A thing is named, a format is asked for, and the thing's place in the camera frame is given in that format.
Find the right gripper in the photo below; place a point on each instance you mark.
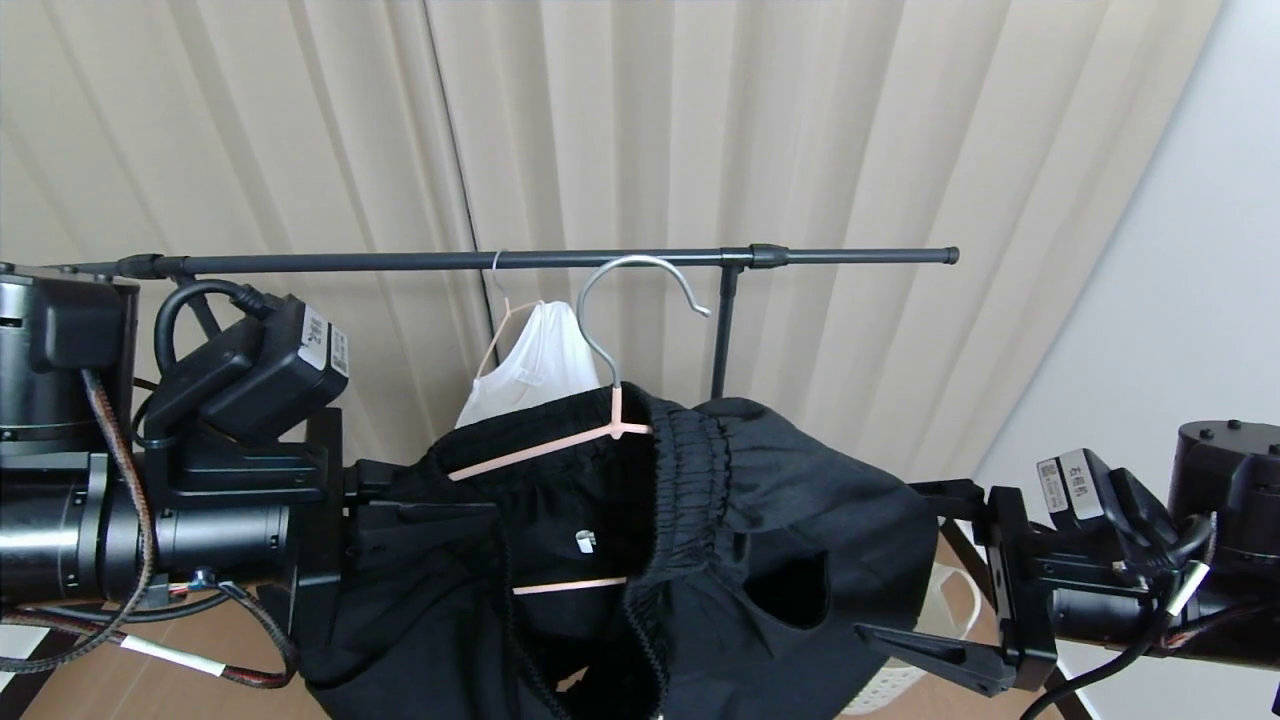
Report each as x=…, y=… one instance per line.
x=1025, y=600

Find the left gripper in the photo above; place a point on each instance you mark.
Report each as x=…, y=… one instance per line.
x=318, y=560

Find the black shorts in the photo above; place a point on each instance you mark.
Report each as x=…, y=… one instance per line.
x=800, y=500

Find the white printed t-shirt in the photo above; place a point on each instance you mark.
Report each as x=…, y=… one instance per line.
x=540, y=370

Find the pink clothes hanger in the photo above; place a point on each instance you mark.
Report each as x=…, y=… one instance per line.
x=496, y=262
x=617, y=415

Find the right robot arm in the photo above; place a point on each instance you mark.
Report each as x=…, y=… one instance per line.
x=1235, y=480

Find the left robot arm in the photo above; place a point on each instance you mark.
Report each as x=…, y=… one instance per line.
x=60, y=530

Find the white laundry basket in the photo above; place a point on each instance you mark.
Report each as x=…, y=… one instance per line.
x=950, y=610

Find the black clothes rack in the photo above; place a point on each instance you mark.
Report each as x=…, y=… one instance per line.
x=400, y=262

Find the beige curtain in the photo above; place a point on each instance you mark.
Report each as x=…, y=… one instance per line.
x=750, y=120

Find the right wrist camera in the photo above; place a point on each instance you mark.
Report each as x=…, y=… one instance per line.
x=1090, y=500

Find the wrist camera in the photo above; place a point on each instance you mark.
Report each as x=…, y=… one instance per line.
x=270, y=380
x=1090, y=500

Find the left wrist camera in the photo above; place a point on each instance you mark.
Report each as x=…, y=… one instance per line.
x=270, y=380

